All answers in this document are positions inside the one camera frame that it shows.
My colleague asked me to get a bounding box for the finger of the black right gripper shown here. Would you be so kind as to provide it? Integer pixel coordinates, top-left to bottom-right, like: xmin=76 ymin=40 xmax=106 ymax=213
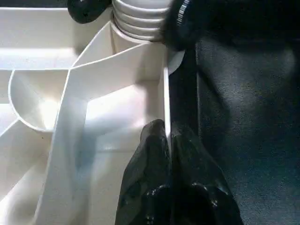
xmin=67 ymin=0 xmax=113 ymax=24
xmin=160 ymin=0 xmax=203 ymax=52

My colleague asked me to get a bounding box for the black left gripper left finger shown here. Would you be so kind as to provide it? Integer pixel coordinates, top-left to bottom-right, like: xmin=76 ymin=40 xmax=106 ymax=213
xmin=116 ymin=119 xmax=173 ymax=225

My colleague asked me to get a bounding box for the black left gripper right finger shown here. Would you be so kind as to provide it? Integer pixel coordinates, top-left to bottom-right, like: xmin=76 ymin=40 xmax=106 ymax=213
xmin=171 ymin=121 xmax=244 ymax=225

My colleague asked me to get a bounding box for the white plastic table leg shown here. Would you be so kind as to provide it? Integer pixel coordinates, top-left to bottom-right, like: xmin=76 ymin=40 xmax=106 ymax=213
xmin=111 ymin=0 xmax=172 ymax=45

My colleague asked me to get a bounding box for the white plastic table top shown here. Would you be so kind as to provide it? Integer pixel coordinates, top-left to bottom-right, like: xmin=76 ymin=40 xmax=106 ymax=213
xmin=0 ymin=7 xmax=186 ymax=225

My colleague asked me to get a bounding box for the black shiny table mat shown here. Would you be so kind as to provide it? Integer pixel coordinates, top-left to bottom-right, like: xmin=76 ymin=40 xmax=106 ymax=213
xmin=170 ymin=0 xmax=300 ymax=225

